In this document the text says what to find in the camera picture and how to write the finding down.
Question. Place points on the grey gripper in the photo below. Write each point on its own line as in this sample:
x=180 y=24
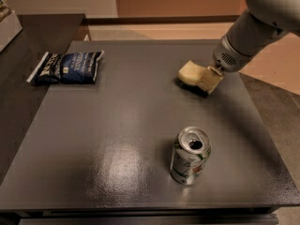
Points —
x=225 y=59

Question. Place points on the yellow sponge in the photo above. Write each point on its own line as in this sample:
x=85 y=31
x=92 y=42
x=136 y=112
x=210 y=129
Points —
x=190 y=73

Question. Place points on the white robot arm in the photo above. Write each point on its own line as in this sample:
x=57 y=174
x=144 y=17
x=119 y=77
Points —
x=282 y=14

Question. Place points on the green 7up can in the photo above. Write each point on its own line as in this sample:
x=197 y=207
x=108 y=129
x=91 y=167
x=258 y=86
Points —
x=190 y=152

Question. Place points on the blue chip bag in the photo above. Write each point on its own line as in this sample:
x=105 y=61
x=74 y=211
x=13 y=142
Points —
x=68 y=68

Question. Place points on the grey box at left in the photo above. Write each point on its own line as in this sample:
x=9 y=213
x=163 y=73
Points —
x=10 y=25

